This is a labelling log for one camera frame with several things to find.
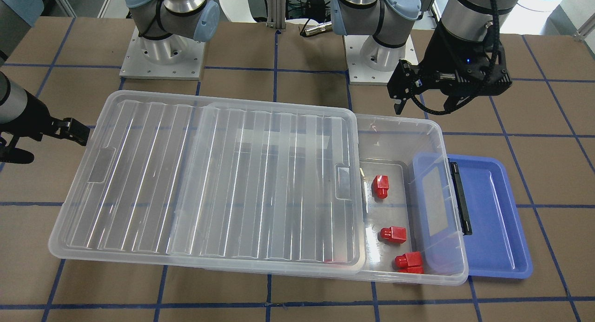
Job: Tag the blue plastic tray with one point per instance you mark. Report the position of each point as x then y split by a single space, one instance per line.
497 247

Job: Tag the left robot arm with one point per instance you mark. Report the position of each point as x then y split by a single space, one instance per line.
390 23

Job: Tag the red block in box front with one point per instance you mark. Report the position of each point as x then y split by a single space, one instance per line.
411 262

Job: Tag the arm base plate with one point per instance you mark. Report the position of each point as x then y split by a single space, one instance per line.
173 58
372 64

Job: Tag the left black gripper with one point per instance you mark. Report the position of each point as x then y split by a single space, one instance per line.
440 50

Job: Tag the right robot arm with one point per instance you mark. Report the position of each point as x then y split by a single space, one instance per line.
154 19

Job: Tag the black box latch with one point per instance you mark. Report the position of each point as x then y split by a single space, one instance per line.
461 199

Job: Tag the clear plastic box lid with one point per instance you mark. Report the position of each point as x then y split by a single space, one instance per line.
125 200

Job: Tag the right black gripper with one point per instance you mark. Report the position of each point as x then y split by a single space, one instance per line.
29 115

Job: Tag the aluminium frame post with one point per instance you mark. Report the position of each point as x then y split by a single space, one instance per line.
275 14

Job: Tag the clear plastic storage box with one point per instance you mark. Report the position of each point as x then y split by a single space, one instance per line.
409 201

